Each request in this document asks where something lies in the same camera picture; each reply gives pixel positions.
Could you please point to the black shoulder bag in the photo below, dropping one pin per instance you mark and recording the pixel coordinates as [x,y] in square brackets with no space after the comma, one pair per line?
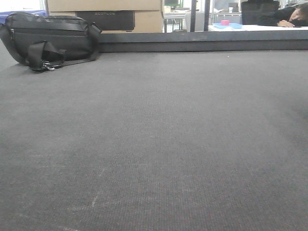
[46,43]

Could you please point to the large cardboard box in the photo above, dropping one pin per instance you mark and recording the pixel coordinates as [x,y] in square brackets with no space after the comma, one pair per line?
[114,16]

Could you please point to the light blue tray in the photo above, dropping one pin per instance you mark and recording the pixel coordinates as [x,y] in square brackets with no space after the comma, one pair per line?
[232,25]

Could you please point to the pink tape roll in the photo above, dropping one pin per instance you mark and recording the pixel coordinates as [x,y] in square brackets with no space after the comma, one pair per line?
[224,22]

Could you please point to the white table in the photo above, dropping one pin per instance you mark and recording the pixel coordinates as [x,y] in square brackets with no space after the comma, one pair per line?
[256,28]

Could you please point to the black office chair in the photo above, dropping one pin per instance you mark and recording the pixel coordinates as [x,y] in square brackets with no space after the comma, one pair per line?
[253,10]

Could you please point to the sleeping person in black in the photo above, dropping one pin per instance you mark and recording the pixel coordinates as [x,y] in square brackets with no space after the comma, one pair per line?
[287,17]

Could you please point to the black vertical post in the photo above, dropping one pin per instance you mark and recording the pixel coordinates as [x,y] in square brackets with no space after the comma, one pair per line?
[207,14]
[193,15]

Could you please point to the dark platform edge rail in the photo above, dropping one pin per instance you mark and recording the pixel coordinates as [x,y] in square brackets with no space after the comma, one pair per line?
[205,41]

